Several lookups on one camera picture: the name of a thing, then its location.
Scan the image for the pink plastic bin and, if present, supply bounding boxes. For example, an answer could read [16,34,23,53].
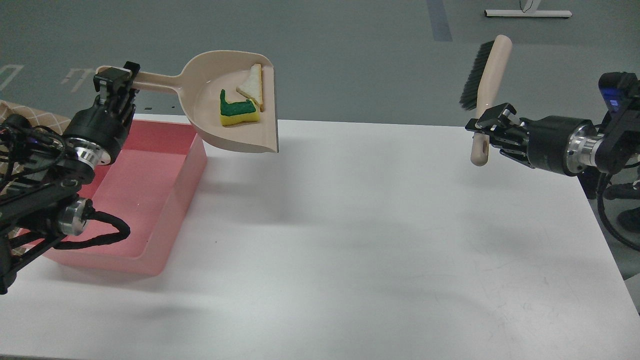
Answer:
[44,120,207,276]

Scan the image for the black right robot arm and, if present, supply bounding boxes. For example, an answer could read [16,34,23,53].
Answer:
[465,71,639,251]

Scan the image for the triangular white bread slice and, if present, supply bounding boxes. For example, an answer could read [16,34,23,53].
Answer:
[236,63,265,112]

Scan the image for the beige checkered cloth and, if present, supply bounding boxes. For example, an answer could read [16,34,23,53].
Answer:
[0,100,71,135]

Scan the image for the beige plastic dustpan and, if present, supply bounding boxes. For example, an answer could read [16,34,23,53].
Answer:
[133,50,279,153]

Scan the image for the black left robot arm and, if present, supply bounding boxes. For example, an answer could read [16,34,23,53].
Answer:
[0,61,141,295]

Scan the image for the beige hand brush black bristles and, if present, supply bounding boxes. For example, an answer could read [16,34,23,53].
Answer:
[459,34,513,167]

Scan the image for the white table leg base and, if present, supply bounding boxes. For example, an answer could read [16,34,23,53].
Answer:
[483,0,573,19]

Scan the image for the green and yellow sponge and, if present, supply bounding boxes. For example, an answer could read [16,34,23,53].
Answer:
[219,89,260,127]

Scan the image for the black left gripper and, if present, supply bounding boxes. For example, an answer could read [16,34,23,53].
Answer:
[62,61,141,166]

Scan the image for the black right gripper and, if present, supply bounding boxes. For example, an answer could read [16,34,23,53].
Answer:
[465,103,597,177]

